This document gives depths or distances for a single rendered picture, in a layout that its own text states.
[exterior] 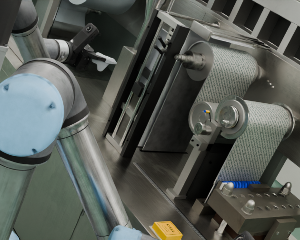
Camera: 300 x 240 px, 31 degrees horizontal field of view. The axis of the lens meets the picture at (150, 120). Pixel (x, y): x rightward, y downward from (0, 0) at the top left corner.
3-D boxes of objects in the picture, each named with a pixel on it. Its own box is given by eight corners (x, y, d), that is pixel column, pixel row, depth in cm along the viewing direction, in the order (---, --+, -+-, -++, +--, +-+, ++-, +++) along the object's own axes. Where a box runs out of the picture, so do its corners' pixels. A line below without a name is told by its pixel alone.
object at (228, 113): (233, 102, 178) (237, 124, 176) (237, 103, 179) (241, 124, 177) (216, 109, 183) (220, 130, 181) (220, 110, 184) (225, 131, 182)
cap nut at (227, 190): (218, 190, 179) (224, 179, 178) (225, 190, 182) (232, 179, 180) (225, 196, 177) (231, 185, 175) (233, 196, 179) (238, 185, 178)
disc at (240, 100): (208, 124, 188) (226, 87, 183) (209, 124, 189) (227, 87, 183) (235, 147, 178) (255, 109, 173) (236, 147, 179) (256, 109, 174)
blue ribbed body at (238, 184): (215, 186, 186) (220, 178, 185) (255, 186, 200) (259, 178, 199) (222, 193, 184) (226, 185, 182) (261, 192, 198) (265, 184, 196)
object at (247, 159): (213, 183, 185) (237, 137, 179) (255, 183, 201) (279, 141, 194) (214, 184, 185) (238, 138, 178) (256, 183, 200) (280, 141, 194)
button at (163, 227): (151, 227, 167) (154, 221, 166) (167, 226, 172) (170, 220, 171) (163, 243, 163) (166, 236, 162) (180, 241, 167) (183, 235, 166)
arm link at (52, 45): (14, 55, 174) (22, 31, 171) (41, 57, 182) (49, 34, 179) (28, 66, 170) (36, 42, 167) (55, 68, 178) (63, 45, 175)
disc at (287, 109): (254, 128, 205) (272, 95, 200) (255, 128, 205) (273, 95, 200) (281, 150, 195) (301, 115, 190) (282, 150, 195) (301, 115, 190)
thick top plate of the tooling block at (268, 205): (206, 202, 182) (214, 188, 179) (277, 199, 208) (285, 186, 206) (237, 234, 171) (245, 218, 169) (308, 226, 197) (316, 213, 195)
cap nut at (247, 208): (239, 208, 174) (245, 196, 172) (246, 207, 176) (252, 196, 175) (246, 215, 171) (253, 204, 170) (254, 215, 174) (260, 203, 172)
